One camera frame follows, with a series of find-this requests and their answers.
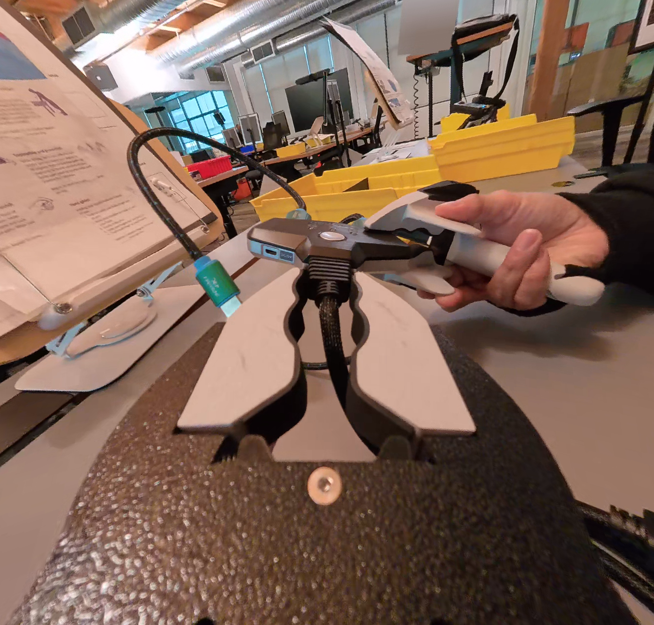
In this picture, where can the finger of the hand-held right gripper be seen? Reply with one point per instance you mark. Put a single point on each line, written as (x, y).
(403, 216)
(429, 280)

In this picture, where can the black mesh office chair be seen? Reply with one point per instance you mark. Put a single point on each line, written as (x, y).
(608, 106)

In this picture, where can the instruction sheet on book stand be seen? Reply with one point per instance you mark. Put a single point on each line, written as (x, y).
(102, 364)

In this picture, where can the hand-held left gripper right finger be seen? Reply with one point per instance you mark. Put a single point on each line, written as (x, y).
(408, 379)

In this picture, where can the tilted document stand with sheet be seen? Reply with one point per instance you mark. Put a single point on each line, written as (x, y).
(378, 68)

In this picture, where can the red plastic bin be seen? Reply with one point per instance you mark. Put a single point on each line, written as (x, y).
(209, 166)

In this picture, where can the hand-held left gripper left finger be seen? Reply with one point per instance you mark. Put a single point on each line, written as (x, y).
(240, 374)

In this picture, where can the yellow bin with black divider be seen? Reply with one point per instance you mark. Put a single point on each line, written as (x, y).
(317, 195)

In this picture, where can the large black monitor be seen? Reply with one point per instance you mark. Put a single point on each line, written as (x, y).
(311, 101)

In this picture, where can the marker sign on stand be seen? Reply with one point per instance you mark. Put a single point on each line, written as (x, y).
(645, 11)

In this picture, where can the grey usb hub with button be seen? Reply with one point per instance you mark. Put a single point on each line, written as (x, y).
(332, 252)

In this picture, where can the yellow plastic bin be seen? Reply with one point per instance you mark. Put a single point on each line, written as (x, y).
(500, 147)

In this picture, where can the long silver air duct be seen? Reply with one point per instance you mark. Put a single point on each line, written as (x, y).
(265, 16)

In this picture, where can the wooden post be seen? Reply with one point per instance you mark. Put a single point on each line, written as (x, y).
(549, 47)

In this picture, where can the printed instruction sheet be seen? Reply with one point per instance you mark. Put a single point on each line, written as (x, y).
(61, 175)

